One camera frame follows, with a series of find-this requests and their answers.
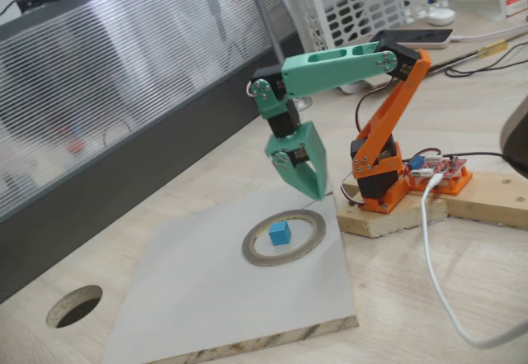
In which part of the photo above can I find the yellow screwdriver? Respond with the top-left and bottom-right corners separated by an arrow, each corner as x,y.
476,40 -> 509,56

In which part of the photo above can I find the grey cardboard sheet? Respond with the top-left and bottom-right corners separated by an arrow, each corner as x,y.
341,7 -> 528,89

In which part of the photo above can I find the white plastic basket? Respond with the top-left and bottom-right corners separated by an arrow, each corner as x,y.
282,0 -> 507,95

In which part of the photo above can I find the white laminated board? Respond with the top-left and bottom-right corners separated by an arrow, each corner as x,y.
101,170 -> 359,364

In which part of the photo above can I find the thin black cable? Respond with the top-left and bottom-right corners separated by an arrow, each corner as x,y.
444,29 -> 528,77

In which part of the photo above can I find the ribbed glass desk partition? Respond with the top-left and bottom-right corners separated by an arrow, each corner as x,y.
0,0 -> 314,305

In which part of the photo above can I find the white earbuds case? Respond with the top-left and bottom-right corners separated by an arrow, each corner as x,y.
427,7 -> 456,26

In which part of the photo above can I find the red controller board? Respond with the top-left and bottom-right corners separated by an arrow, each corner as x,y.
406,153 -> 469,182

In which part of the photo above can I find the grey ring of tape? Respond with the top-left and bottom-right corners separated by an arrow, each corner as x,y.
241,209 -> 327,267

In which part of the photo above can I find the dark grey rounded object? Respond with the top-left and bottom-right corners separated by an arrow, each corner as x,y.
498,95 -> 528,175

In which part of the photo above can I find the black power cable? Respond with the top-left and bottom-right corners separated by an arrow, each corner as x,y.
445,151 -> 528,167

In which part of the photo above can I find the white USB cable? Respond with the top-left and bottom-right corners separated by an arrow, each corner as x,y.
420,173 -> 528,351

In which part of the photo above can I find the smartphone in light case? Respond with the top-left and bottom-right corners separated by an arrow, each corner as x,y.
370,28 -> 454,50

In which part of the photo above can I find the wooden base block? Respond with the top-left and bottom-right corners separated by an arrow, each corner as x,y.
337,182 -> 450,239

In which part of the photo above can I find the red box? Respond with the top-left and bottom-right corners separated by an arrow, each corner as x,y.
503,0 -> 528,18

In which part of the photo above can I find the blue cube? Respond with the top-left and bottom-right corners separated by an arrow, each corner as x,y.
267,222 -> 294,246

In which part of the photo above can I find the pink phone charging cable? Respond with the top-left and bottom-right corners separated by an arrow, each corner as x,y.
449,23 -> 528,44

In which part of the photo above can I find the wooden base plank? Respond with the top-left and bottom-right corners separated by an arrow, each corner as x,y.
445,168 -> 528,231

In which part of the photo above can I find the orange controller board mount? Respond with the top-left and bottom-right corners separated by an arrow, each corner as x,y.
406,165 -> 474,196

